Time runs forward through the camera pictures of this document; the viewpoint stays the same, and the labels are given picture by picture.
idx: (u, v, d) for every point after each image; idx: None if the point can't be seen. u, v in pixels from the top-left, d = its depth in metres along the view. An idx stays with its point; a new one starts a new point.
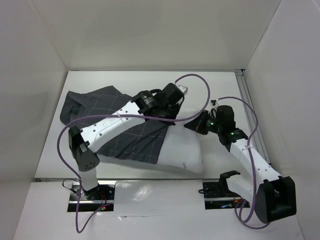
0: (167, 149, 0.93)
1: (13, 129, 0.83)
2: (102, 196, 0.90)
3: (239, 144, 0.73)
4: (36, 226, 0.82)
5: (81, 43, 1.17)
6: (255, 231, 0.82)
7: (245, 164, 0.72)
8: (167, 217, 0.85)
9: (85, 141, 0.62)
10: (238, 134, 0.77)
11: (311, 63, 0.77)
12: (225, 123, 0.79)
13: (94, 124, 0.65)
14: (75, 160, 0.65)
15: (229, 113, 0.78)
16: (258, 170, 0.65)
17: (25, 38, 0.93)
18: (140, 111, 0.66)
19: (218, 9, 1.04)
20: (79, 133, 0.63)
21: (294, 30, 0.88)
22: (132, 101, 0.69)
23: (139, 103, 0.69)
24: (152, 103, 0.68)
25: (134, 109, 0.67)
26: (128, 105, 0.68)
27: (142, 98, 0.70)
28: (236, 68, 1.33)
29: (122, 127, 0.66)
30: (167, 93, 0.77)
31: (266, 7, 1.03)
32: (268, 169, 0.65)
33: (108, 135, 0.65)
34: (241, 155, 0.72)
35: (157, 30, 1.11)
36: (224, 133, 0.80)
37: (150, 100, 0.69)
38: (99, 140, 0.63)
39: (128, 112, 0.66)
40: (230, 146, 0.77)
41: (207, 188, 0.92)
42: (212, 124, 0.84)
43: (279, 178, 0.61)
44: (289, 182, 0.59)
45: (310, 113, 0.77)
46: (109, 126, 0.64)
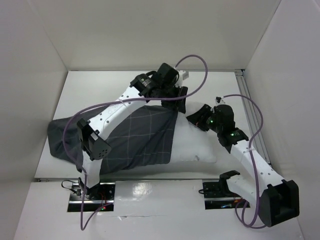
0: (178, 146, 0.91)
1: (13, 129, 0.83)
2: (102, 196, 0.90)
3: (240, 147, 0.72)
4: (36, 226, 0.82)
5: (82, 43, 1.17)
6: (255, 231, 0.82)
7: (247, 166, 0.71)
8: (168, 217, 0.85)
9: (95, 130, 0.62)
10: (238, 135, 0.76)
11: (311, 63, 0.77)
12: (225, 124, 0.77)
13: (99, 113, 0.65)
14: (88, 150, 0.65)
15: (229, 113, 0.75)
16: (261, 174, 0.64)
17: (25, 38, 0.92)
18: (140, 94, 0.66)
19: (218, 9, 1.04)
20: (87, 124, 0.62)
21: (294, 30, 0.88)
22: (131, 85, 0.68)
23: (138, 86, 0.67)
24: (151, 85, 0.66)
25: (135, 93, 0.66)
26: (128, 90, 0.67)
27: (140, 81, 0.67)
28: (236, 68, 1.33)
29: (126, 112, 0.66)
30: (163, 72, 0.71)
31: (266, 7, 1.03)
32: (271, 173, 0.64)
33: (115, 121, 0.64)
34: (242, 157, 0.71)
35: (157, 30, 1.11)
36: (223, 134, 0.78)
37: (148, 82, 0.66)
38: (107, 128, 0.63)
39: (130, 97, 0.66)
40: (230, 147, 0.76)
41: (207, 188, 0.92)
42: (212, 121, 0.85)
43: (282, 182, 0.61)
44: (293, 185, 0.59)
45: (310, 113, 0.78)
46: (114, 112, 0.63)
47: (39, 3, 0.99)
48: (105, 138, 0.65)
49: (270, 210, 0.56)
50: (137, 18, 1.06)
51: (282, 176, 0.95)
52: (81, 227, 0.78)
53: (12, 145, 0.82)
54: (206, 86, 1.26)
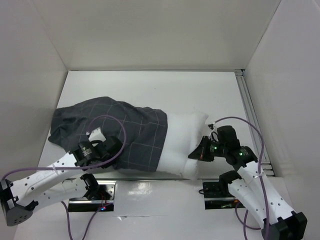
0: (165, 154, 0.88)
1: (13, 129, 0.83)
2: (102, 196, 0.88)
3: (249, 170, 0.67)
4: (36, 227, 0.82)
5: (81, 43, 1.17)
6: (255, 231, 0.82)
7: (255, 191, 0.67)
8: (167, 218, 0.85)
9: (14, 196, 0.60)
10: (247, 155, 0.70)
11: (311, 63, 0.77)
12: (229, 143, 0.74)
13: (26, 177, 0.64)
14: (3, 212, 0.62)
15: (229, 131, 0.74)
16: (271, 204, 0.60)
17: (24, 37, 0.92)
18: (76, 164, 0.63)
19: (218, 9, 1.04)
20: (8, 188, 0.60)
21: (294, 30, 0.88)
22: (71, 152, 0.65)
23: (79, 154, 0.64)
24: (91, 155, 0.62)
25: (71, 161, 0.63)
26: (66, 156, 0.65)
27: (81, 149, 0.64)
28: (236, 68, 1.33)
29: (59, 179, 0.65)
30: (108, 144, 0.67)
31: (266, 7, 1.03)
32: (281, 203, 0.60)
33: (42, 188, 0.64)
34: (251, 181, 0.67)
35: (157, 30, 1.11)
36: (230, 153, 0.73)
37: (89, 151, 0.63)
38: (30, 195, 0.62)
39: (65, 164, 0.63)
40: (238, 167, 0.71)
41: (207, 188, 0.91)
42: (216, 148, 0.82)
43: (292, 214, 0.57)
44: (302, 219, 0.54)
45: (310, 114, 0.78)
46: (43, 180, 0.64)
47: (38, 3, 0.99)
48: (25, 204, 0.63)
49: None
50: (137, 18, 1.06)
51: (282, 176, 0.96)
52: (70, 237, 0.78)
53: (12, 145, 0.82)
54: (206, 86, 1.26)
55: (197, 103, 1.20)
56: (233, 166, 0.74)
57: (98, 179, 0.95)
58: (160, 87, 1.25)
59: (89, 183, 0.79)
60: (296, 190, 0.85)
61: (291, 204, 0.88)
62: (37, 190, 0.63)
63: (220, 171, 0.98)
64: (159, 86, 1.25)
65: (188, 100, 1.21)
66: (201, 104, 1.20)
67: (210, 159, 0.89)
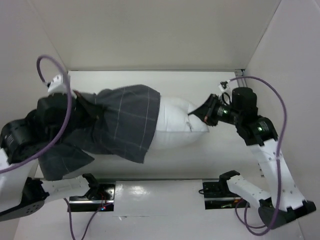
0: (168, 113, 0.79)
1: None
2: (102, 196, 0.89)
3: (266, 151, 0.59)
4: (35, 227, 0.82)
5: (81, 43, 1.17)
6: (255, 231, 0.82)
7: (266, 171, 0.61)
8: (168, 218, 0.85)
9: None
10: (266, 130, 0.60)
11: (311, 63, 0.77)
12: (247, 111, 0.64)
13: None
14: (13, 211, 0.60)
15: (250, 96, 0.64)
16: (283, 193, 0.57)
17: (24, 38, 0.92)
18: (9, 162, 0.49)
19: (217, 10, 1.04)
20: None
21: (294, 31, 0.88)
22: (1, 148, 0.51)
23: (6, 146, 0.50)
24: (21, 138, 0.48)
25: (4, 157, 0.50)
26: (1, 155, 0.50)
27: (6, 138, 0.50)
28: (236, 68, 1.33)
29: (14, 176, 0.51)
30: (40, 115, 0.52)
31: (265, 7, 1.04)
32: (294, 191, 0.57)
33: (6, 196, 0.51)
34: (265, 163, 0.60)
35: (157, 30, 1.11)
36: (244, 123, 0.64)
37: (15, 136, 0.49)
38: (7, 201, 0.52)
39: (2, 165, 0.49)
40: (254, 144, 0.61)
41: (207, 188, 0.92)
42: (225, 112, 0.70)
43: (303, 204, 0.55)
44: (312, 208, 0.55)
45: (310, 113, 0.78)
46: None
47: (38, 3, 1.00)
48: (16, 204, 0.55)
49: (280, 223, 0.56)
50: (137, 18, 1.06)
51: None
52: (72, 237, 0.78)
53: None
54: (206, 85, 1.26)
55: (197, 102, 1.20)
56: (246, 140, 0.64)
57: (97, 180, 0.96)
58: (160, 87, 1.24)
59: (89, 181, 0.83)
60: None
61: None
62: (9, 193, 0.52)
63: (220, 171, 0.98)
64: (159, 86, 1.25)
65: (188, 99, 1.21)
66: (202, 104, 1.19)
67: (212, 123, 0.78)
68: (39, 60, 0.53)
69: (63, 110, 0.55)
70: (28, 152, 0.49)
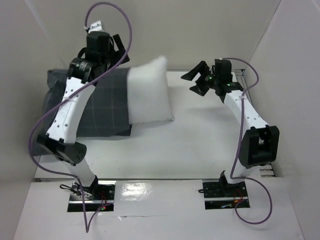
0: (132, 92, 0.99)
1: (13, 128, 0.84)
2: (102, 196, 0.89)
3: (233, 95, 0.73)
4: (35, 226, 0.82)
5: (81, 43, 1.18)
6: (255, 232, 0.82)
7: (237, 112, 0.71)
8: (168, 217, 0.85)
9: (58, 139, 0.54)
10: (234, 86, 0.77)
11: (310, 62, 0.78)
12: (223, 76, 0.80)
13: (53, 121, 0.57)
14: (62, 158, 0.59)
15: (226, 63, 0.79)
16: (248, 118, 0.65)
17: (24, 37, 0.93)
18: (84, 81, 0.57)
19: (217, 10, 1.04)
20: (47, 137, 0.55)
21: (293, 31, 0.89)
22: (70, 76, 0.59)
23: (76, 74, 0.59)
24: (89, 65, 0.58)
25: (78, 81, 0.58)
26: (68, 82, 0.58)
27: (75, 67, 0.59)
28: (236, 68, 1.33)
29: (79, 107, 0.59)
30: (93, 47, 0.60)
31: (265, 8, 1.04)
32: (257, 118, 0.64)
33: (74, 119, 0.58)
34: (234, 105, 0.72)
35: (157, 30, 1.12)
36: (220, 84, 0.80)
37: (84, 63, 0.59)
38: (70, 130, 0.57)
39: (75, 89, 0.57)
40: (224, 96, 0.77)
41: (207, 188, 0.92)
42: (210, 79, 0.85)
43: (265, 126, 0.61)
44: (274, 131, 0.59)
45: (309, 113, 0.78)
46: (67, 113, 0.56)
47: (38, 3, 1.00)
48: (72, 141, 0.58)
49: (248, 152, 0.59)
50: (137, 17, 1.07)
51: (282, 176, 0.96)
52: (87, 229, 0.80)
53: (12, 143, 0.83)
54: None
55: (196, 102, 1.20)
56: (219, 96, 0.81)
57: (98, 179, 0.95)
58: None
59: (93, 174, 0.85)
60: (297, 190, 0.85)
61: (291, 204, 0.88)
62: (74, 120, 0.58)
63: (220, 171, 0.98)
64: None
65: (188, 99, 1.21)
66: (202, 104, 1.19)
67: (199, 92, 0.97)
68: (93, 7, 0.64)
69: (108, 41, 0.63)
70: (87, 78, 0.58)
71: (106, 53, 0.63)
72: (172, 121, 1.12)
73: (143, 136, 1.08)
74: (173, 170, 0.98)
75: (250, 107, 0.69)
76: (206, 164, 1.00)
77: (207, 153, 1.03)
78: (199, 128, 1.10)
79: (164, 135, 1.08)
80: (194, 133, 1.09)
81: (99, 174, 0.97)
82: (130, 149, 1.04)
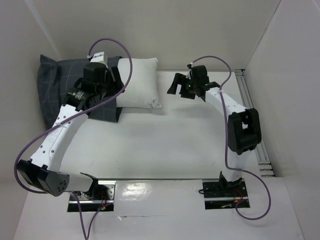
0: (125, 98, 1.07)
1: (13, 127, 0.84)
2: (102, 196, 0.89)
3: (211, 91, 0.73)
4: (35, 227, 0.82)
5: (81, 42, 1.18)
6: (254, 232, 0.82)
7: (218, 106, 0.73)
8: (167, 217, 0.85)
9: (41, 166, 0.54)
10: (211, 85, 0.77)
11: (310, 62, 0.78)
12: (200, 80, 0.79)
13: (39, 147, 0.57)
14: (42, 190, 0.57)
15: (201, 68, 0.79)
16: (228, 106, 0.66)
17: (24, 37, 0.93)
18: (77, 109, 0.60)
19: (217, 9, 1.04)
20: (30, 163, 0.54)
21: (292, 32, 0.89)
22: (64, 104, 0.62)
23: (71, 102, 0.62)
24: (86, 95, 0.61)
25: (72, 110, 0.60)
26: (63, 109, 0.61)
27: (71, 95, 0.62)
28: (236, 68, 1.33)
29: (68, 134, 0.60)
30: (90, 77, 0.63)
31: (265, 8, 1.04)
32: (236, 105, 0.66)
33: (61, 146, 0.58)
34: (214, 100, 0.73)
35: (157, 29, 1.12)
36: (199, 86, 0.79)
37: (81, 93, 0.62)
38: (56, 156, 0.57)
39: (67, 116, 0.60)
40: (205, 96, 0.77)
41: (207, 188, 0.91)
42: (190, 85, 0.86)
43: (245, 110, 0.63)
44: (253, 111, 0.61)
45: (309, 112, 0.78)
46: (56, 139, 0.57)
47: (38, 2, 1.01)
48: (56, 170, 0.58)
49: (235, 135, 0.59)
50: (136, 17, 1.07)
51: (283, 176, 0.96)
52: (85, 236, 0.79)
53: (12, 143, 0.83)
54: None
55: (196, 102, 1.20)
56: (200, 96, 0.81)
57: (98, 179, 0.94)
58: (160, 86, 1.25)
59: (91, 176, 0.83)
60: (297, 190, 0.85)
61: (291, 204, 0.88)
62: (61, 146, 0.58)
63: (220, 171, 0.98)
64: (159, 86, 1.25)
65: (188, 99, 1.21)
66: (201, 104, 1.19)
67: (188, 95, 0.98)
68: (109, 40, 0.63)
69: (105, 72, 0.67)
70: (82, 106, 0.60)
71: (102, 84, 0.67)
72: (172, 121, 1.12)
73: (143, 136, 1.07)
74: (172, 169, 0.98)
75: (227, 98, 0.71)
76: (206, 164, 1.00)
77: (207, 153, 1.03)
78: (199, 129, 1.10)
79: (164, 135, 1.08)
80: (194, 133, 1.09)
81: (99, 175, 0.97)
82: (129, 149, 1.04)
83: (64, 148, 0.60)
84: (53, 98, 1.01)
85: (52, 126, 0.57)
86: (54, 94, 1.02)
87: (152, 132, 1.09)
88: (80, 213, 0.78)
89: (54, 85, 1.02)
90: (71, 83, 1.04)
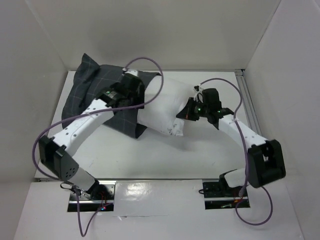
0: (147, 118, 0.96)
1: (14, 126, 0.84)
2: (102, 196, 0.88)
3: (226, 120, 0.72)
4: (35, 226, 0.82)
5: (82, 42, 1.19)
6: (255, 232, 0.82)
7: (232, 134, 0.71)
8: (167, 217, 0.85)
9: (61, 145, 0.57)
10: (224, 111, 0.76)
11: (309, 62, 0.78)
12: (212, 105, 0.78)
13: (64, 129, 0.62)
14: (52, 170, 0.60)
15: (213, 93, 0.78)
16: (246, 137, 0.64)
17: (24, 36, 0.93)
18: (107, 106, 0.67)
19: (216, 10, 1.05)
20: (50, 141, 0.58)
21: (292, 31, 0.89)
22: (97, 98, 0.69)
23: (104, 98, 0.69)
24: (117, 96, 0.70)
25: (102, 104, 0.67)
26: (94, 103, 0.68)
27: (105, 93, 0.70)
28: (236, 68, 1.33)
29: (93, 125, 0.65)
30: (126, 84, 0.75)
31: (265, 7, 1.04)
32: (255, 136, 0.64)
33: (83, 134, 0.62)
34: (228, 128, 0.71)
35: (157, 29, 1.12)
36: (211, 113, 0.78)
37: (114, 94, 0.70)
38: (76, 141, 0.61)
39: (97, 108, 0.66)
40: (218, 123, 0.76)
41: (207, 188, 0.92)
42: (199, 109, 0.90)
43: (265, 142, 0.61)
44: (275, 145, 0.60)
45: (309, 113, 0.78)
46: (81, 125, 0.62)
47: (39, 2, 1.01)
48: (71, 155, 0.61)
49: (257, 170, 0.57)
50: (136, 17, 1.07)
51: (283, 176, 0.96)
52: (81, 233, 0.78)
53: (13, 143, 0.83)
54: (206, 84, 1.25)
55: None
56: (213, 123, 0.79)
57: (99, 179, 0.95)
58: None
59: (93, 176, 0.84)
60: (297, 190, 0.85)
61: (291, 205, 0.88)
62: (84, 134, 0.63)
63: (220, 170, 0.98)
64: None
65: None
66: None
67: (194, 118, 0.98)
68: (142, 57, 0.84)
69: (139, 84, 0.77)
70: (112, 103, 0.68)
71: (133, 93, 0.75)
72: None
73: (143, 136, 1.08)
74: (172, 169, 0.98)
75: (243, 127, 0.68)
76: (206, 164, 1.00)
77: (208, 153, 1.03)
78: (200, 129, 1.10)
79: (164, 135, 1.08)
80: (194, 133, 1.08)
81: (99, 174, 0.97)
82: (129, 148, 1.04)
83: (85, 137, 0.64)
84: (78, 95, 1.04)
85: (81, 114, 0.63)
86: (81, 92, 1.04)
87: (152, 132, 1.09)
88: (79, 213, 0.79)
89: (85, 83, 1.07)
90: (101, 87, 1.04)
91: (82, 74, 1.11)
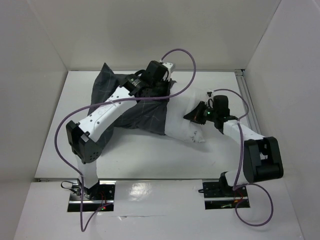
0: (170, 125, 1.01)
1: (15, 126, 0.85)
2: (102, 196, 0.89)
3: (228, 122, 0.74)
4: (34, 226, 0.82)
5: (82, 42, 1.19)
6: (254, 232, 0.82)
7: (233, 137, 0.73)
8: (166, 217, 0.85)
9: (85, 131, 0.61)
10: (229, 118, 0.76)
11: (309, 62, 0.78)
12: (219, 110, 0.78)
13: (89, 115, 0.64)
14: (79, 154, 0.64)
15: (222, 98, 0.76)
16: (245, 134, 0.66)
17: (23, 36, 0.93)
18: (130, 94, 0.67)
19: (216, 10, 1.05)
20: (77, 127, 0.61)
21: (292, 31, 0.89)
22: (121, 86, 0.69)
23: (127, 86, 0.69)
24: (141, 84, 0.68)
25: (126, 92, 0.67)
26: (118, 90, 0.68)
27: (129, 81, 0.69)
28: (236, 68, 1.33)
29: (116, 112, 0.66)
30: (151, 70, 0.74)
31: (265, 8, 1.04)
32: (253, 133, 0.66)
33: (106, 121, 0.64)
34: (229, 130, 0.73)
35: (156, 29, 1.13)
36: (218, 119, 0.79)
37: (138, 82, 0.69)
38: (98, 129, 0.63)
39: (120, 96, 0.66)
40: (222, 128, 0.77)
41: (207, 188, 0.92)
42: (208, 113, 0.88)
43: (263, 139, 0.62)
44: (272, 141, 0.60)
45: (309, 112, 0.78)
46: (104, 113, 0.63)
47: (39, 3, 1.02)
48: (95, 140, 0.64)
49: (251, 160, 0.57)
50: (136, 17, 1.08)
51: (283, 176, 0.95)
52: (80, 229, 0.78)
53: (14, 143, 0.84)
54: (206, 84, 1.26)
55: None
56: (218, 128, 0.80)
57: (100, 179, 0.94)
58: None
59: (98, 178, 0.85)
60: (297, 190, 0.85)
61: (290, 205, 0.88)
62: (105, 121, 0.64)
63: (220, 170, 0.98)
64: None
65: None
66: None
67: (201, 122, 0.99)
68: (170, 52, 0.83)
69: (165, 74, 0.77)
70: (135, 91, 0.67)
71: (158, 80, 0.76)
72: None
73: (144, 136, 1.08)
74: (174, 170, 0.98)
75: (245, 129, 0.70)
76: (207, 164, 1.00)
77: (208, 153, 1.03)
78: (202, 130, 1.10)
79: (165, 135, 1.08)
80: None
81: (101, 174, 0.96)
82: (131, 149, 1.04)
83: (108, 124, 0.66)
84: None
85: (104, 102, 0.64)
86: None
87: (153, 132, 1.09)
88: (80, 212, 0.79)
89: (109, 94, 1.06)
90: None
91: (103, 85, 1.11)
